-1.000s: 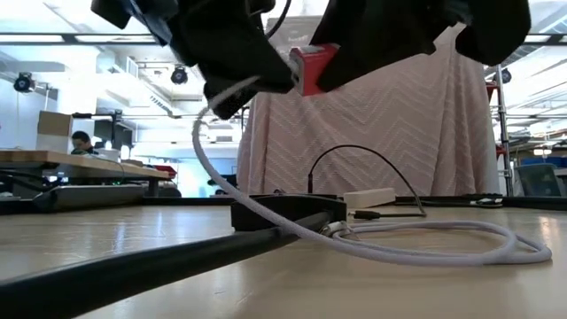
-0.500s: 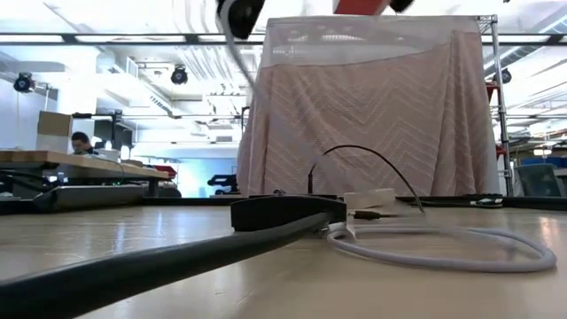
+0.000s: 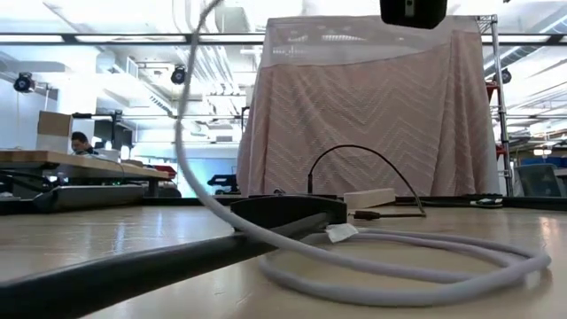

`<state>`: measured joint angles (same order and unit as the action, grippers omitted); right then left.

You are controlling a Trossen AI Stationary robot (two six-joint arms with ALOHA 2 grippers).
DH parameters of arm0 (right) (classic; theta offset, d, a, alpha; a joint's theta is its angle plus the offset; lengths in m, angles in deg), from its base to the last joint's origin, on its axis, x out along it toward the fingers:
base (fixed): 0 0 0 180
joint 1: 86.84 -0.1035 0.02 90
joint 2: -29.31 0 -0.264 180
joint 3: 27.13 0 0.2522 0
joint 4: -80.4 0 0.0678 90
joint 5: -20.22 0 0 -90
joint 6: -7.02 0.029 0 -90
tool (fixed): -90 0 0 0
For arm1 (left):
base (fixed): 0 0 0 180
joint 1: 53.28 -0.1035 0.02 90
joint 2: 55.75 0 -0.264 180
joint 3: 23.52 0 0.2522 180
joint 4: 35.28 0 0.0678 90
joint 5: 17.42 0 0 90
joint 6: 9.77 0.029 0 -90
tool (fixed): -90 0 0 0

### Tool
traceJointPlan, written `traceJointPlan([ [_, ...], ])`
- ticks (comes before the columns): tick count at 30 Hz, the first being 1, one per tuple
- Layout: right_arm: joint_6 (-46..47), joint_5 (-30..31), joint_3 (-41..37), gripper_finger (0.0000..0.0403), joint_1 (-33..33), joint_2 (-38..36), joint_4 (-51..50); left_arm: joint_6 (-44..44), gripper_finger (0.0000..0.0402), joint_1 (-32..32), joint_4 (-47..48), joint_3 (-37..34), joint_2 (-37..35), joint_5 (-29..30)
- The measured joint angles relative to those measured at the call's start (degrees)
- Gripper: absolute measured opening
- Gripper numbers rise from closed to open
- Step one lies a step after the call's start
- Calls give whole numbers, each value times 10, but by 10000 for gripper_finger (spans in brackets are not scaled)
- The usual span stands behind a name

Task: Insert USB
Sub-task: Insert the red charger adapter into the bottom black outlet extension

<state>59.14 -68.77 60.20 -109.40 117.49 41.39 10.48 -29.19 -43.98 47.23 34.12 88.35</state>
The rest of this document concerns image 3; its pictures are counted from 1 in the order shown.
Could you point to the white power strip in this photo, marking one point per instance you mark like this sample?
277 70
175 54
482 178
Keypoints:
372 197

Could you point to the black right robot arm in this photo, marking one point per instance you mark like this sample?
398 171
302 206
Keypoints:
412 17

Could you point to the wooden workbench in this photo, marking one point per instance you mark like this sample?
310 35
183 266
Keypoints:
66 158

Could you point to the red plastic rack bin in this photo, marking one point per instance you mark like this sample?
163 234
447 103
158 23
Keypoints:
500 151
491 91

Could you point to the grey metal tray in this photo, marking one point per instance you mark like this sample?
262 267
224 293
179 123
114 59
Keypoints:
88 197

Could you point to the black round spotlight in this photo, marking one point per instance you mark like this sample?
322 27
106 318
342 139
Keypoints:
23 82
506 76
178 75

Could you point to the cardboard box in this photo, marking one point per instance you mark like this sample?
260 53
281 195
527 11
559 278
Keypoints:
54 124

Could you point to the black aluminium table frame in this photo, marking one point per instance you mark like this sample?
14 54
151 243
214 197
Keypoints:
531 203

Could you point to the grey mesh office chair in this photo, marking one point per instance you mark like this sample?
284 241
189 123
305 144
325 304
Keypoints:
538 181

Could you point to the pink chevron blanket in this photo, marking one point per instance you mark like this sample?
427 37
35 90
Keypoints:
310 133

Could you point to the black power strip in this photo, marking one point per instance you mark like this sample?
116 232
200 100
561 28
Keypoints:
288 210

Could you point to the black caster base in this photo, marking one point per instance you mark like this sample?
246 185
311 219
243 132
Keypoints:
223 180

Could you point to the person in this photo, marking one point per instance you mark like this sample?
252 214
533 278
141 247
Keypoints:
80 142

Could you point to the blue plastic bin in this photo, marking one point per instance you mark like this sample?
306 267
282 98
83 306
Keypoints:
545 162

